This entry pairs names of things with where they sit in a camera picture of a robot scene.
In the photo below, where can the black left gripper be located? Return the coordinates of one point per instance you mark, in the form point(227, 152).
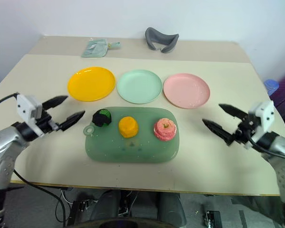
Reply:
point(45, 122)

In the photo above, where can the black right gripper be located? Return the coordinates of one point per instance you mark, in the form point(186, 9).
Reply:
point(243, 133)

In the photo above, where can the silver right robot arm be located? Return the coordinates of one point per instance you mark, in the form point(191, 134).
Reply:
point(279, 156)

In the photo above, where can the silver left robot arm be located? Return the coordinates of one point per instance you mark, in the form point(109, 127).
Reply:
point(3, 152)

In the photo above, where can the dark rounded robot base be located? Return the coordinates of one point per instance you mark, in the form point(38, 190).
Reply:
point(120, 224)

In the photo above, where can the black and green toy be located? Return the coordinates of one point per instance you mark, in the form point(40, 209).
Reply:
point(101, 117)

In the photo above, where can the yellow plate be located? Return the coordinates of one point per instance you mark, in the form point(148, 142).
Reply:
point(91, 83)

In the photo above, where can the pink plate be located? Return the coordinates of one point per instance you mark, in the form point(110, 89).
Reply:
point(186, 90)

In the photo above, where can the orange toy food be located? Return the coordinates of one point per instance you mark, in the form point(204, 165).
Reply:
point(128, 127)

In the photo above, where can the green plate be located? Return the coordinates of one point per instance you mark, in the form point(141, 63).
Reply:
point(139, 86)

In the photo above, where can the blue capped water bottle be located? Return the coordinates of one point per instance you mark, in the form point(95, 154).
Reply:
point(271, 86)

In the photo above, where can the pink toy apple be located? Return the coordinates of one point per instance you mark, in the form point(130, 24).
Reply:
point(164, 129)

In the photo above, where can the green plastic pouch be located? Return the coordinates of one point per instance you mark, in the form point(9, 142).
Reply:
point(95, 48)

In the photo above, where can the green cutting board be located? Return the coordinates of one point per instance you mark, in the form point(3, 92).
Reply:
point(133, 148)

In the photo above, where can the gray foam headset pad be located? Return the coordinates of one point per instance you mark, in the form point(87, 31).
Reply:
point(162, 41)

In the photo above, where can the gray right robot leg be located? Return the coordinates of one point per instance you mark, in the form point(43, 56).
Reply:
point(172, 207)

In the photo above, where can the gray robot leg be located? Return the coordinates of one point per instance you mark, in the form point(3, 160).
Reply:
point(172, 207)
point(104, 206)

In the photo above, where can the gray left robot leg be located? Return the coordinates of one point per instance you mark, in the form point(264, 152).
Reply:
point(104, 206)

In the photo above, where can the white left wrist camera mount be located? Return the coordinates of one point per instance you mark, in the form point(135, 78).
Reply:
point(28, 108)

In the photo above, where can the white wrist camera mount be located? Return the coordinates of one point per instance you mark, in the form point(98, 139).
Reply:
point(28, 108)
point(263, 116)

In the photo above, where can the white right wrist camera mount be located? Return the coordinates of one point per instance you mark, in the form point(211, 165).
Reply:
point(263, 116)

